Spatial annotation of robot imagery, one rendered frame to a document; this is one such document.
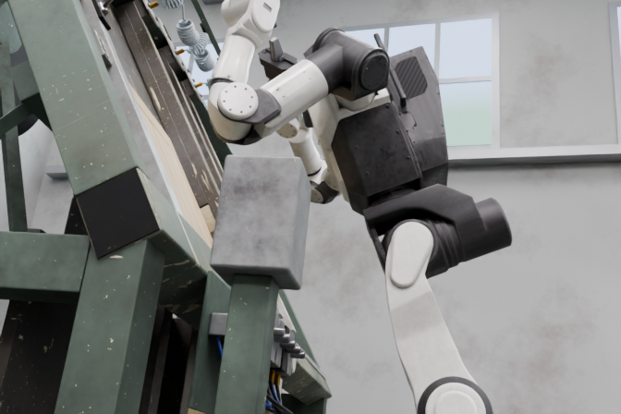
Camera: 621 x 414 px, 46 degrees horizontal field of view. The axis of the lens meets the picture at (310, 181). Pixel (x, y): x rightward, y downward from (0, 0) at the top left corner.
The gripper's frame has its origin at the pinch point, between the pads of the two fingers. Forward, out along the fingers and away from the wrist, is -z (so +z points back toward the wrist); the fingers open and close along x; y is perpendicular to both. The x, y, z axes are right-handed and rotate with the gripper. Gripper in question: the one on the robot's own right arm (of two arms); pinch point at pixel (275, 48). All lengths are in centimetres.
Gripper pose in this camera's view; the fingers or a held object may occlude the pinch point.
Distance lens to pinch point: 189.3
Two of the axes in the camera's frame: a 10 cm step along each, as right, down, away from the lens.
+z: 1.5, 6.8, 7.2
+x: 7.0, 4.4, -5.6
